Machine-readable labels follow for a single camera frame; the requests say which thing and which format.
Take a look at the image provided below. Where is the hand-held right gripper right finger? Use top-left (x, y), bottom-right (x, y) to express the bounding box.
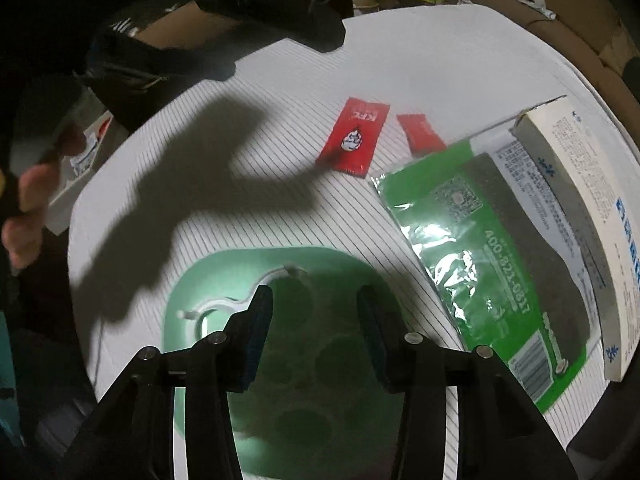
top-left (356, 284), bottom-right (581, 480)

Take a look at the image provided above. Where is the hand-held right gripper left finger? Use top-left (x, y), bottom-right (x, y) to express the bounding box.
top-left (55, 284), bottom-right (275, 480)

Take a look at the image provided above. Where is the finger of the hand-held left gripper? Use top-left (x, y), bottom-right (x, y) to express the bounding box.
top-left (197, 0), bottom-right (347, 54)

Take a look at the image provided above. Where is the mint green soap dish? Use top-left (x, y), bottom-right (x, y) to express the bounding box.
top-left (161, 246), bottom-right (451, 480)

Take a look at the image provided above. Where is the green seaweed packet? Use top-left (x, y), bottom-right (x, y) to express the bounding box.
top-left (370, 130), bottom-right (608, 415)

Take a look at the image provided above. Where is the large red sauce sachet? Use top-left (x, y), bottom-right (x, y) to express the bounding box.
top-left (315, 96), bottom-right (392, 179)

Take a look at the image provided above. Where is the small red sachet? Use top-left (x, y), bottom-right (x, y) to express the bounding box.
top-left (396, 112), bottom-right (448, 157)

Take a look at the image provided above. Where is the white medicine box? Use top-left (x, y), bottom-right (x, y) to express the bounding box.
top-left (510, 94), bottom-right (640, 384)

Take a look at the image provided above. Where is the person's left hand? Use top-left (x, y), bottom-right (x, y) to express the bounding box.
top-left (1, 127), bottom-right (86, 271)

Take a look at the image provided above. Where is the white printed carton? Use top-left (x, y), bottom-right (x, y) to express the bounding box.
top-left (47, 110), bottom-right (118, 236)

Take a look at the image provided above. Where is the person's teal clothing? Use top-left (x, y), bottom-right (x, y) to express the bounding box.
top-left (0, 305), bottom-right (24, 448)

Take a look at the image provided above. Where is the brown sofa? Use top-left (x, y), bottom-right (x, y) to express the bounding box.
top-left (465, 0), bottom-right (640, 106)

